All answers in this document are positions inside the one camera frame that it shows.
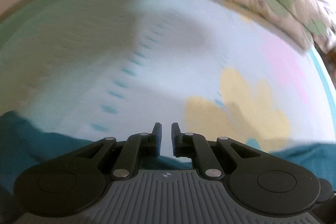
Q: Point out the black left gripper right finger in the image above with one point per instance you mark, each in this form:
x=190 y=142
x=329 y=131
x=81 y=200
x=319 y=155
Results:
x=255 y=179

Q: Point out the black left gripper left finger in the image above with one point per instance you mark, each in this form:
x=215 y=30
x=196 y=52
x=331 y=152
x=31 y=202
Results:
x=71 y=183

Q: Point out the floral white bed sheet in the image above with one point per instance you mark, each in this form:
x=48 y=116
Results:
x=94 y=68

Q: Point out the teal green pants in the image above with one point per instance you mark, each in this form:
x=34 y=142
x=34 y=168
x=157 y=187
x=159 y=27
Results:
x=23 y=146

